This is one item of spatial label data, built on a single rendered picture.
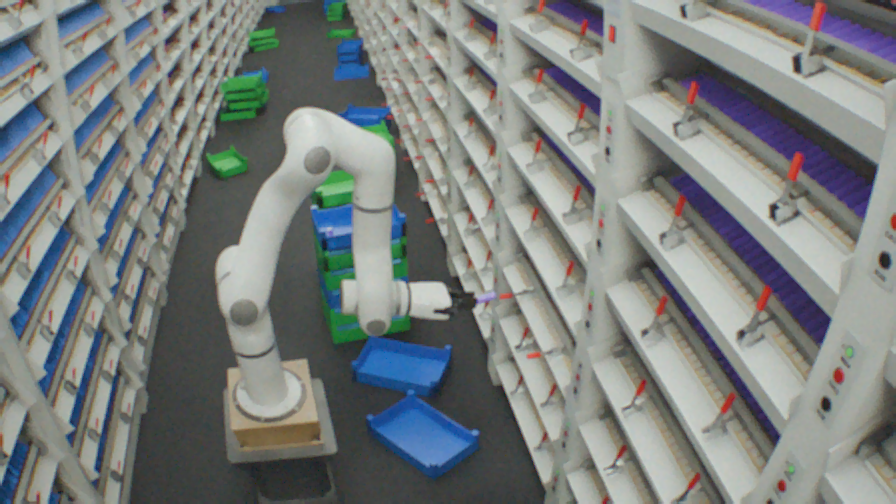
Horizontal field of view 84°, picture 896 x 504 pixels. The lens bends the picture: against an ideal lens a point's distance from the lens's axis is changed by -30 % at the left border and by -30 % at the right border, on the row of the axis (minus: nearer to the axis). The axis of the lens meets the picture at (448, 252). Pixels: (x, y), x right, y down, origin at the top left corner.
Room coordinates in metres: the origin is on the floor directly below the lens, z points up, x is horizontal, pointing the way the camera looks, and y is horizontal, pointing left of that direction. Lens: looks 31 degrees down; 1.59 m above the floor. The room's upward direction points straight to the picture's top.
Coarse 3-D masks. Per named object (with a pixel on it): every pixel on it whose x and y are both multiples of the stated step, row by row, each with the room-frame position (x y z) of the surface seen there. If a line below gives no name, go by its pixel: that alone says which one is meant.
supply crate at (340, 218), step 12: (312, 216) 2.14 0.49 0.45; (324, 216) 2.17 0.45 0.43; (336, 216) 2.18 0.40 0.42; (348, 216) 2.20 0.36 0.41; (396, 216) 2.17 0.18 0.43; (324, 228) 1.99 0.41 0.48; (336, 228) 2.12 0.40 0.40; (348, 228) 2.12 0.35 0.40; (396, 228) 2.06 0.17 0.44; (324, 240) 1.97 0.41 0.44; (336, 240) 1.99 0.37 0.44; (348, 240) 2.00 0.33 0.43
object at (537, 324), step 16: (512, 256) 1.75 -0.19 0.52; (528, 256) 1.74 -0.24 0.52; (512, 272) 1.71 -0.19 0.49; (512, 288) 1.63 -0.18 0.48; (528, 304) 1.55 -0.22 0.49; (528, 320) 1.48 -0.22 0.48; (560, 320) 1.44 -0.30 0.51; (544, 336) 1.40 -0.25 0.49; (560, 368) 1.27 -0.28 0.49; (560, 384) 1.21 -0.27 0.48
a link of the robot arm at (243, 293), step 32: (288, 128) 1.31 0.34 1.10; (320, 128) 1.26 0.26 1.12; (288, 160) 1.21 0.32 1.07; (320, 160) 1.20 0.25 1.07; (288, 192) 1.23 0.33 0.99; (256, 224) 1.23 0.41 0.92; (288, 224) 1.26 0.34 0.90; (256, 256) 1.21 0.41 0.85; (224, 288) 1.17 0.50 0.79; (256, 288) 1.18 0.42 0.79; (256, 320) 1.16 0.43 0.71
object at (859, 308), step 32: (864, 224) 0.46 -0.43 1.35; (864, 256) 0.45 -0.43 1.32; (864, 288) 0.44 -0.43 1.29; (832, 320) 0.47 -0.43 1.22; (864, 320) 0.42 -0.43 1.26; (832, 352) 0.45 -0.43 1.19; (864, 384) 0.38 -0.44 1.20; (800, 416) 0.45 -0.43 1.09; (864, 416) 0.38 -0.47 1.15; (800, 448) 0.43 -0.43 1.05; (768, 480) 0.45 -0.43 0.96; (800, 480) 0.40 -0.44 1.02
